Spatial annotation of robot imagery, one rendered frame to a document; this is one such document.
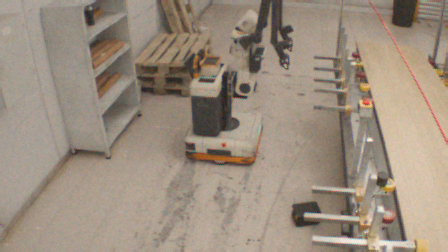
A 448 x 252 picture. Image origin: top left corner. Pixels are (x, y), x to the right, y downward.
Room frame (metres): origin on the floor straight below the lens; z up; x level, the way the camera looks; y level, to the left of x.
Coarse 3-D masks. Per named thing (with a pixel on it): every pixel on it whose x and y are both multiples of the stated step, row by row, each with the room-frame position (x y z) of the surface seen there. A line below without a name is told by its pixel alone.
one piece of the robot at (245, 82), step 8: (232, 32) 3.13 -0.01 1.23; (240, 32) 3.12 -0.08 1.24; (232, 40) 3.11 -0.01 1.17; (232, 48) 3.17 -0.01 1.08; (248, 48) 3.09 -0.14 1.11; (240, 56) 3.16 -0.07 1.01; (248, 56) 3.15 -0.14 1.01; (240, 64) 3.16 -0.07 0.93; (248, 64) 3.17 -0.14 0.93; (240, 72) 3.12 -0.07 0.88; (248, 72) 3.11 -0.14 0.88; (240, 80) 3.12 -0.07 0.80; (248, 80) 3.11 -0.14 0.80; (256, 80) 3.29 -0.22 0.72; (240, 88) 3.12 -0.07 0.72; (248, 88) 3.10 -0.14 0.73
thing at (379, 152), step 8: (368, 120) 2.65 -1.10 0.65; (376, 120) 2.36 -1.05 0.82; (376, 128) 2.31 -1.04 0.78; (376, 136) 2.26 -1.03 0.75; (376, 144) 2.21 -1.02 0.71; (376, 152) 2.16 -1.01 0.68; (384, 152) 1.95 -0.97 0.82; (376, 160) 2.11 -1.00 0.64; (384, 160) 1.91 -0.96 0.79; (384, 168) 1.87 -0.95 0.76; (392, 192) 1.58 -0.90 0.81; (384, 200) 1.69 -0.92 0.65; (392, 200) 1.54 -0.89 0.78; (384, 208) 1.64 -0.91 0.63; (392, 208) 1.50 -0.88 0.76; (392, 224) 1.42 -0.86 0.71; (400, 224) 1.31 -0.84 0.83; (392, 232) 1.38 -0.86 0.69; (400, 232) 1.27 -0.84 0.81; (392, 240) 1.34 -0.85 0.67; (400, 240) 1.23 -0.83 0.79
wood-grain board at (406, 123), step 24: (360, 48) 3.67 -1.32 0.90; (384, 48) 3.69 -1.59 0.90; (408, 48) 3.72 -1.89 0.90; (384, 72) 3.06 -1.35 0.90; (408, 72) 3.07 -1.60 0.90; (432, 72) 3.08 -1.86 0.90; (384, 96) 2.59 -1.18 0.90; (408, 96) 2.59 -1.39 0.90; (432, 96) 2.59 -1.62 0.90; (384, 120) 2.22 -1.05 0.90; (408, 120) 2.22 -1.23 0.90; (432, 120) 2.21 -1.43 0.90; (384, 144) 1.95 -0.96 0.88; (408, 144) 1.92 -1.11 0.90; (432, 144) 1.91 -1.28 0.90; (408, 168) 1.68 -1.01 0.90; (432, 168) 1.66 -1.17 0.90; (408, 192) 1.47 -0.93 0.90; (432, 192) 1.45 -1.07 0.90; (408, 216) 1.29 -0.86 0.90; (432, 216) 1.27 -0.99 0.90; (408, 240) 1.13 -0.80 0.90; (432, 240) 1.11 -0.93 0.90
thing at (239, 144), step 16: (240, 112) 3.48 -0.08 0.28; (256, 112) 3.47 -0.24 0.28; (192, 128) 3.19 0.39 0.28; (240, 128) 3.17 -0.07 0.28; (256, 128) 3.18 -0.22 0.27; (192, 144) 3.04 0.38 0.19; (208, 144) 2.98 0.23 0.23; (224, 144) 2.94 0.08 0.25; (240, 144) 2.93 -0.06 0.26; (256, 144) 3.02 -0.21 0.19; (224, 160) 2.95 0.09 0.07; (240, 160) 2.91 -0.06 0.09
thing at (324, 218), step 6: (306, 216) 1.38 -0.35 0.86; (312, 216) 1.38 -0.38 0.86; (318, 216) 1.37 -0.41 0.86; (324, 216) 1.37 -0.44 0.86; (330, 216) 1.37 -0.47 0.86; (336, 216) 1.37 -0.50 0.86; (342, 216) 1.36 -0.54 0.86; (348, 216) 1.36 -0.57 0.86; (354, 216) 1.36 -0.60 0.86; (324, 222) 1.36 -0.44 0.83; (330, 222) 1.35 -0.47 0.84; (336, 222) 1.35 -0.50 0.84; (342, 222) 1.34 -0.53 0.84; (348, 222) 1.34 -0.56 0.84; (354, 222) 1.33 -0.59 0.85
